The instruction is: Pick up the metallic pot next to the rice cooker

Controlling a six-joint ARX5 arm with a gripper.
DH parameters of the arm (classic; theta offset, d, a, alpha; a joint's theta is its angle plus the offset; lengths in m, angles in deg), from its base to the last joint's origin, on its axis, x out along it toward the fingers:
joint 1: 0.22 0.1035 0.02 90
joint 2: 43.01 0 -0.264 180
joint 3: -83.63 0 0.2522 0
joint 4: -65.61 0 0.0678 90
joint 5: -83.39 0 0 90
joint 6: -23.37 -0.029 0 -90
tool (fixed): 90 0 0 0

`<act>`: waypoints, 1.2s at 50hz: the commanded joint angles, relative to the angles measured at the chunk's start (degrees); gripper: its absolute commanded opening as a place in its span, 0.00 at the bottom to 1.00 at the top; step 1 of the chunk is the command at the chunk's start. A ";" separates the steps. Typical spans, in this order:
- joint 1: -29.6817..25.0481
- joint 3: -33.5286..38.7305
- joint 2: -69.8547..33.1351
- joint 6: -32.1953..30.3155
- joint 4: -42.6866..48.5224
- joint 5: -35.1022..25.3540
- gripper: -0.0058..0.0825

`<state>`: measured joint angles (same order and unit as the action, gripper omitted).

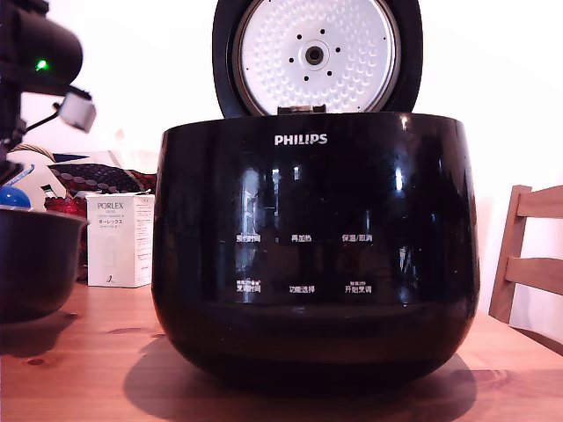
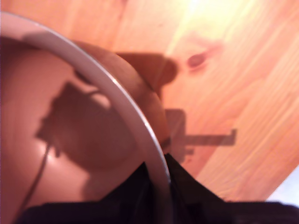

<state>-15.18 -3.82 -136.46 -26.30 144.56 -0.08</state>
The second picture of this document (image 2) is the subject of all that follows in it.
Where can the metallic pot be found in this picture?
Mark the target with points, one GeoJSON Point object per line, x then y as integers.
{"type": "Point", "coordinates": [46, 105]}

